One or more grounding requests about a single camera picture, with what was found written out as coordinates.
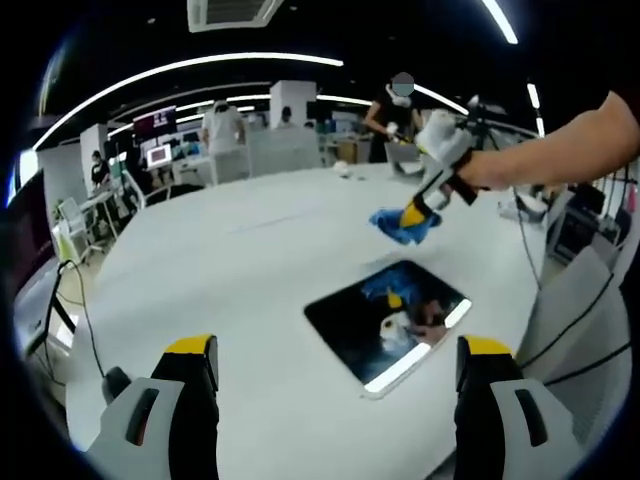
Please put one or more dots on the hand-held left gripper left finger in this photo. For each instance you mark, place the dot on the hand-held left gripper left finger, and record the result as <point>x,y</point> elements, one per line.
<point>150,425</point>

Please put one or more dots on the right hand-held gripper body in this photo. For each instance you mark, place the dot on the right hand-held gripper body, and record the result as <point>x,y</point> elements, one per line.
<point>445,145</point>

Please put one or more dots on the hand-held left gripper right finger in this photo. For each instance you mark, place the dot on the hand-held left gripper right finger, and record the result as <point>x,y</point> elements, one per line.
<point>525,425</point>

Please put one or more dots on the blue cleaning cloth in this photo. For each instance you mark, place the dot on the blue cleaning cloth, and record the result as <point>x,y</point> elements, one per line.
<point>390,227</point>

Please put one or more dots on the black glossy tablet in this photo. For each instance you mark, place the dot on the black glossy tablet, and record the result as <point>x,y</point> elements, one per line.
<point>385,325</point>

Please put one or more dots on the person's right hand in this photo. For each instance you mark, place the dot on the person's right hand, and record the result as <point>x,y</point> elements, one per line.
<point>482,172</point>

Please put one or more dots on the black computer mouse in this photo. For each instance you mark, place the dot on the black computer mouse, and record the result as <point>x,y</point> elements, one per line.
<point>116,385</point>

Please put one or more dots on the small white round object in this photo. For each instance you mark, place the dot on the small white round object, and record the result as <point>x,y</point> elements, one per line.
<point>343,168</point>

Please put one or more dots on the light mesh chair back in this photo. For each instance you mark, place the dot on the light mesh chair back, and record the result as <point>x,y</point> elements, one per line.
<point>285,150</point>

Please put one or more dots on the black laptop stand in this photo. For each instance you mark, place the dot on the black laptop stand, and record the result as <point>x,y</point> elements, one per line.
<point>55,305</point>

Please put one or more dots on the white green office chair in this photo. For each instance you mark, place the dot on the white green office chair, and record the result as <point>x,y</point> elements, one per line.
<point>72,227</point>

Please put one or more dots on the ceiling air vent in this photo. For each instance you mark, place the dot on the ceiling air vent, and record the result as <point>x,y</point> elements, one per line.
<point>230,14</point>

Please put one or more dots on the small white monitor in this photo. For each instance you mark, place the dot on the small white monitor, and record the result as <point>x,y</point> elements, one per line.
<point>159,156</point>

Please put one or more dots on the curved ceiling light strip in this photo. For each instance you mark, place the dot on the curved ceiling light strip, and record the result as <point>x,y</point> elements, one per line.
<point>190,65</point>

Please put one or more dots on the black tripod with camera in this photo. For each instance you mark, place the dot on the black tripod with camera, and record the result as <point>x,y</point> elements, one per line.
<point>482,120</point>

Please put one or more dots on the wall screen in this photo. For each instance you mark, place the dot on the wall screen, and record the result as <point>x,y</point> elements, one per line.
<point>154,123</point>

